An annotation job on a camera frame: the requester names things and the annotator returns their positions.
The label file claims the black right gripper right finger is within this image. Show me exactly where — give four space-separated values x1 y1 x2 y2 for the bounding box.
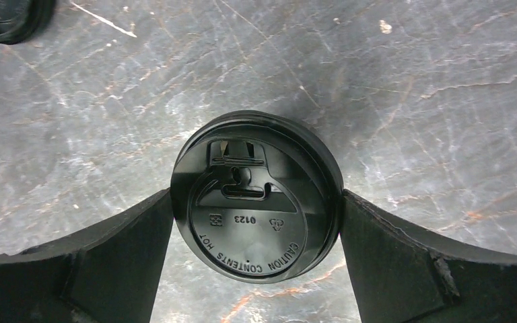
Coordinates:
341 191 517 322

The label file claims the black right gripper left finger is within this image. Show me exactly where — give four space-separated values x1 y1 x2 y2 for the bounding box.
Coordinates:
0 190 173 322

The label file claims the black plastic cup lid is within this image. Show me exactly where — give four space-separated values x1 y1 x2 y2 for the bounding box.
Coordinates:
0 0 57 45

